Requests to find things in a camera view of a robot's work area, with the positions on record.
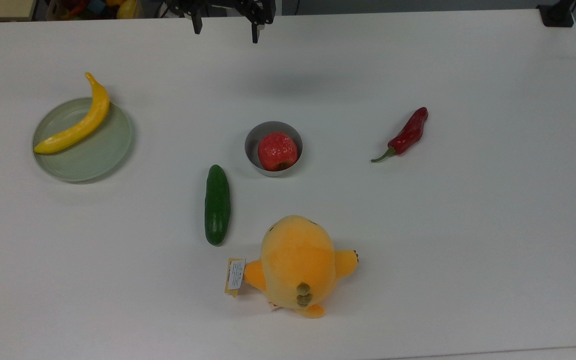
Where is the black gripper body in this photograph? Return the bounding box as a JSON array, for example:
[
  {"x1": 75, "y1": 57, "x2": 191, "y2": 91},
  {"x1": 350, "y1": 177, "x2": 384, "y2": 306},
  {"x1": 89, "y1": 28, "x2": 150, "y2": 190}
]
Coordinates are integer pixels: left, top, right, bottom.
[{"x1": 164, "y1": 0, "x2": 277, "y2": 26}]

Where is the green cucumber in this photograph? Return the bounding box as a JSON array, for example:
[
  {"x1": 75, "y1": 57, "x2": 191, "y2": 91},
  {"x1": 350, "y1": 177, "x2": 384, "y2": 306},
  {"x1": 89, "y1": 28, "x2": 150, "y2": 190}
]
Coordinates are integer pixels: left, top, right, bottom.
[{"x1": 204, "y1": 164, "x2": 232, "y2": 246}]

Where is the grey metal bowl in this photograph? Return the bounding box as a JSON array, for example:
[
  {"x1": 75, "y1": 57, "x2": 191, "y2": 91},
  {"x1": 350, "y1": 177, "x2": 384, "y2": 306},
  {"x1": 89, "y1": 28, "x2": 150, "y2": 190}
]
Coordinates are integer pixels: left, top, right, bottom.
[{"x1": 244, "y1": 121, "x2": 304, "y2": 178}]

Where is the box of colourful toys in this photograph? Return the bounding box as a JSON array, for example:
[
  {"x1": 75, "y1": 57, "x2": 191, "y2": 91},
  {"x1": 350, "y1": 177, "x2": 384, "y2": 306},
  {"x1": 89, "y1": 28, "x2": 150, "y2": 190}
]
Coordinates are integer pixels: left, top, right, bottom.
[{"x1": 45, "y1": 0, "x2": 142, "y2": 21}]

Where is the red apple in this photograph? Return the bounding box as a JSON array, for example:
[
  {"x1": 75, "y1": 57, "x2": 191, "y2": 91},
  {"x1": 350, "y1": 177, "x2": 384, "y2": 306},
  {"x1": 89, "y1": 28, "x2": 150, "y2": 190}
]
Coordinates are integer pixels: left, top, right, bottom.
[{"x1": 257, "y1": 131, "x2": 299, "y2": 172}]

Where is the yellow banana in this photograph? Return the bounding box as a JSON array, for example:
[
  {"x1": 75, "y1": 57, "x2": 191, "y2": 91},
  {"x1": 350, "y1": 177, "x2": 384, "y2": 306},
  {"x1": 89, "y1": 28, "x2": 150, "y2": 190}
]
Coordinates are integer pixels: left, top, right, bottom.
[{"x1": 33, "y1": 72, "x2": 111, "y2": 155}]

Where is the pale green plate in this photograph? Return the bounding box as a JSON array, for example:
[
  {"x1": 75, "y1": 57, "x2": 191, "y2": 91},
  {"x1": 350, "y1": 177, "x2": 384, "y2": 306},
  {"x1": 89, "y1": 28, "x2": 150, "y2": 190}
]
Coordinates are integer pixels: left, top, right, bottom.
[{"x1": 32, "y1": 97, "x2": 134, "y2": 183}]

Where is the red chili pepper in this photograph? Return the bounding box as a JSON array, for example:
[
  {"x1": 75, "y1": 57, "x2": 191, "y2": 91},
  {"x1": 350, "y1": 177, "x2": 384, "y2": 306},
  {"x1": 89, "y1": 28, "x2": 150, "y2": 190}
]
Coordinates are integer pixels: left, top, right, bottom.
[{"x1": 371, "y1": 106, "x2": 429, "y2": 164}]

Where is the orange plush toy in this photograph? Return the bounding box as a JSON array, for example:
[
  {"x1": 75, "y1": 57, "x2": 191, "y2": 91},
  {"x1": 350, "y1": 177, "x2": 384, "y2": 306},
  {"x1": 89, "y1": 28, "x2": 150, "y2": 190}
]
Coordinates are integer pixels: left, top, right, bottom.
[{"x1": 242, "y1": 215, "x2": 360, "y2": 319}]

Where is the white paper tag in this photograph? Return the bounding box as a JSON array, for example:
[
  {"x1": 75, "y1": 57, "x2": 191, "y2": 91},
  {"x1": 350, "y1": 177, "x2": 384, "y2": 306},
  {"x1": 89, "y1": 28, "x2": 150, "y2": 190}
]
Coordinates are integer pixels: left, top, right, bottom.
[{"x1": 224, "y1": 257, "x2": 247, "y2": 298}]

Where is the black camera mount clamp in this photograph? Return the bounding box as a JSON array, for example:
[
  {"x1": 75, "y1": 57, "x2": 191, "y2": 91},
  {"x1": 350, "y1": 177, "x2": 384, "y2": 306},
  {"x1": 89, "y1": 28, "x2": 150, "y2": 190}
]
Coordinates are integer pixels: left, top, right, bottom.
[{"x1": 536, "y1": 0, "x2": 576, "y2": 28}]

